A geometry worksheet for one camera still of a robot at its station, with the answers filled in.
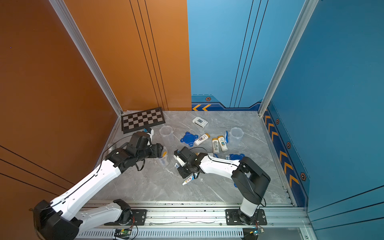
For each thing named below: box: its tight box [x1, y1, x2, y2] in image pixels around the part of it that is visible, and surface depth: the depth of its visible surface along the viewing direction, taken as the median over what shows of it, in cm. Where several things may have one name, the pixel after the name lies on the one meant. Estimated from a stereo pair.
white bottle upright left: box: [212, 137, 220, 154], surface depth 101 cm
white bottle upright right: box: [218, 135, 228, 152], surface depth 101 cm
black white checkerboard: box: [121, 107, 166, 134], surface depth 114 cm
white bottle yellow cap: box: [194, 133, 211, 146], surface depth 104 cm
